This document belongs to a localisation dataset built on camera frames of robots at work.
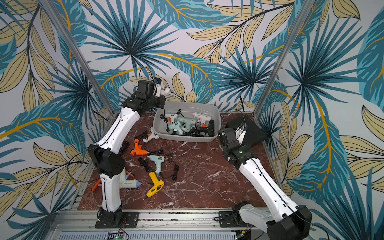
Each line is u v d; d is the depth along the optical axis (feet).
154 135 3.39
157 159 3.04
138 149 3.18
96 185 2.69
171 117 3.69
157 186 2.69
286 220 1.23
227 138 1.83
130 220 2.43
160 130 3.52
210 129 3.48
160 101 2.46
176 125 3.40
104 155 1.63
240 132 2.10
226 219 2.41
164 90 2.68
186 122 3.61
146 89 2.07
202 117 3.72
